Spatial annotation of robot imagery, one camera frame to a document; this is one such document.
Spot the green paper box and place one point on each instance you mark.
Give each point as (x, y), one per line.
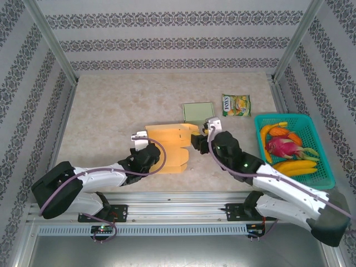
(198, 111)

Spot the orange paper box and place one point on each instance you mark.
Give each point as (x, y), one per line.
(169, 142)

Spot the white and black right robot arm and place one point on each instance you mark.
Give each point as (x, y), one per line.
(292, 189)

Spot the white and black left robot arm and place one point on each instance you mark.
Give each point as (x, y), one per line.
(97, 178)

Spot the green yellow candy bag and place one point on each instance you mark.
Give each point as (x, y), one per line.
(236, 105)

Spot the single yellow toy banana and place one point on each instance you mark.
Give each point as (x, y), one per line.
(265, 129)

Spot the pink toy dragon fruit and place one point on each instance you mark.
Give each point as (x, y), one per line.
(283, 146)

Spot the orange toy fruit slice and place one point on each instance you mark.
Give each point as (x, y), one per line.
(294, 138)

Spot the yellow toy banana bunch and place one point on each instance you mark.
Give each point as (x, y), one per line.
(297, 168)

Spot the teal plastic basket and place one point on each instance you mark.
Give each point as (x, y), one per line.
(320, 139)

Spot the grey metal panel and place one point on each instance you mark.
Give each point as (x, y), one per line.
(178, 253)

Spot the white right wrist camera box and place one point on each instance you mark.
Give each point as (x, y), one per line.
(215, 123)

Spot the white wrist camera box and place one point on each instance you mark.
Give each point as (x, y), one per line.
(215, 123)
(140, 140)

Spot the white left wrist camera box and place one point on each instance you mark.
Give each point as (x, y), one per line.
(140, 140)

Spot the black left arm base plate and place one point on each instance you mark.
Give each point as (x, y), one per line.
(122, 212)

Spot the aluminium mounting rail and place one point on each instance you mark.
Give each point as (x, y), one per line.
(172, 211)

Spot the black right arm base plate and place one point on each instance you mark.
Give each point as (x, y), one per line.
(233, 212)

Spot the aluminium frame post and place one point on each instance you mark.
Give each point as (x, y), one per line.
(52, 41)
(294, 41)

